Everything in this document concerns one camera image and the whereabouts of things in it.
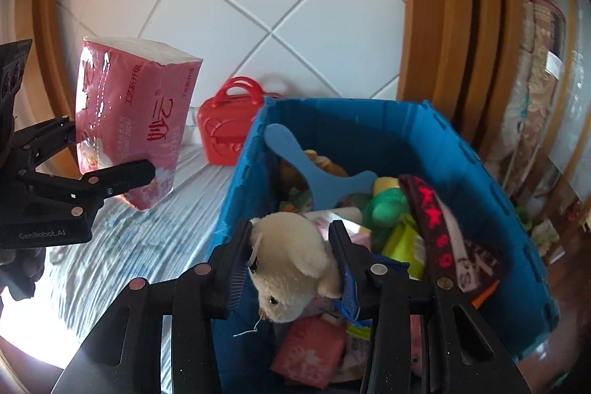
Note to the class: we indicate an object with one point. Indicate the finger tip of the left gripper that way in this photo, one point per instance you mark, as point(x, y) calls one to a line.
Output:
point(115, 181)

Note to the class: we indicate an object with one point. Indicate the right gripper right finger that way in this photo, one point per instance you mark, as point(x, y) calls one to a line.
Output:
point(460, 352)

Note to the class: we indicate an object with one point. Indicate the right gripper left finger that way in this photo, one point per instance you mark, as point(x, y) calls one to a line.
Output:
point(121, 354)

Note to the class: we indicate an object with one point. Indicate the large pink tissue pack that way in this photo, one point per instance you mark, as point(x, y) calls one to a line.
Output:
point(132, 101)

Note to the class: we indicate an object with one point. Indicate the green yellow plush toy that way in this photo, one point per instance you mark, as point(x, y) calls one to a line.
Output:
point(388, 204)

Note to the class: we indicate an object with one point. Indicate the small white plush figurine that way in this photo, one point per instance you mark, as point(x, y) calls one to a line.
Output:
point(291, 264)

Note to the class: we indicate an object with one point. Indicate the maroon fabric hat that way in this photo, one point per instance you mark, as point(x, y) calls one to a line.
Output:
point(449, 254)

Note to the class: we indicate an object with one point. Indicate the green wet wipes pack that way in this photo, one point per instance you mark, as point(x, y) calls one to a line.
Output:
point(406, 245)

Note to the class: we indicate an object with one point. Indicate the pink flower tissue pack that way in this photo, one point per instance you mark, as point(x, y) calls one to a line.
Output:
point(310, 351)

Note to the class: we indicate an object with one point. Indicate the brown bear plush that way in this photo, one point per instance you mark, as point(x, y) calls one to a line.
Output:
point(293, 177)

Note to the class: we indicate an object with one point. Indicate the person left hand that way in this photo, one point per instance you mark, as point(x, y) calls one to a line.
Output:
point(21, 269)

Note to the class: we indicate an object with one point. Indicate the red plastic suitcase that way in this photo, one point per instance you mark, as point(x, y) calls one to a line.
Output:
point(224, 120)

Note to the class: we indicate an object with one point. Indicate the rolled patterned carpet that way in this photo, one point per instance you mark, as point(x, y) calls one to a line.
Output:
point(538, 72)

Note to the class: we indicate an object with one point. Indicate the blue shoe horn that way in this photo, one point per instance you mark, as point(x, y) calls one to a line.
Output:
point(326, 190)

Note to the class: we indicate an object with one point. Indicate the blue plastic crate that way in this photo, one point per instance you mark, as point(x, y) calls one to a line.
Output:
point(376, 254)

